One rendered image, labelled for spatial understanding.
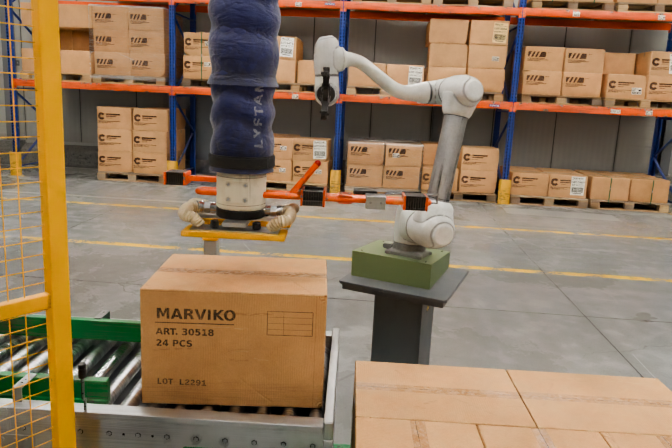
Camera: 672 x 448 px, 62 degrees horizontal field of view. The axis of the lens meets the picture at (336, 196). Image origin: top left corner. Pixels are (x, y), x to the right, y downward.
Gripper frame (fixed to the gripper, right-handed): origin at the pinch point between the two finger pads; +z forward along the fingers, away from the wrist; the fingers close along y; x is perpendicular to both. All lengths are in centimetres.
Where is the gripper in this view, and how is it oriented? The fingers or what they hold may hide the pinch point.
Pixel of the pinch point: (324, 93)
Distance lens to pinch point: 212.0
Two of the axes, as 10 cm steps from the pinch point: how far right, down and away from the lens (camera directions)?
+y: -0.5, 9.8, 1.8
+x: -10.0, -0.6, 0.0
